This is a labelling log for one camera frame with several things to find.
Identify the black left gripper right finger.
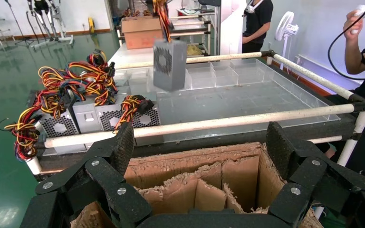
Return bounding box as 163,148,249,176
265,121,365,228

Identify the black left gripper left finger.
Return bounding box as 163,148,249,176
20,122,154,228

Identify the grey power supply with wires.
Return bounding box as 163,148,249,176
0,88,87,161
115,93,162,147
38,64,86,109
152,0,189,93
66,48,118,106
72,100,123,134

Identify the white handheld controller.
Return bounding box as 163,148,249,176
350,4,365,35

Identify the bystander bare forearm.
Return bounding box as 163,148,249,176
242,22,271,45

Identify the operator bare forearm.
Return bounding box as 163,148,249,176
345,29,365,75

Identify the operator right hand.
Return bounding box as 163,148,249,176
343,7,365,41

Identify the brown cardboard box with dividers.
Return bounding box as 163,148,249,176
70,142,323,228

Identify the clear acrylic divider tray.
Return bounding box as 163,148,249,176
113,58,341,144

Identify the long white table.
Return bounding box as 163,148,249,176
108,42,208,71

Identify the closed brown cardboard box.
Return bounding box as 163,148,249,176
121,16,165,50

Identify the white standing fan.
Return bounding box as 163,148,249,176
274,11,299,62

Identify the yellow cloth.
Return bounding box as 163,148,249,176
187,44,204,57

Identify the white wheeled equipment stand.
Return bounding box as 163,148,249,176
26,0,75,48

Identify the white cabinet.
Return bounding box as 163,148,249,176
215,0,249,56

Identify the person in black shirt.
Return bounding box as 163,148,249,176
241,0,274,54

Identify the thin black light stand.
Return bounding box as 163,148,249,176
4,0,34,46

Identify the pipe rack shelf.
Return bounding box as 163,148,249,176
168,8,216,56

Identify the white pipe cart frame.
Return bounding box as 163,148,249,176
25,50,365,177

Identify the black controller cable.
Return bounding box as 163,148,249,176
327,0,365,81

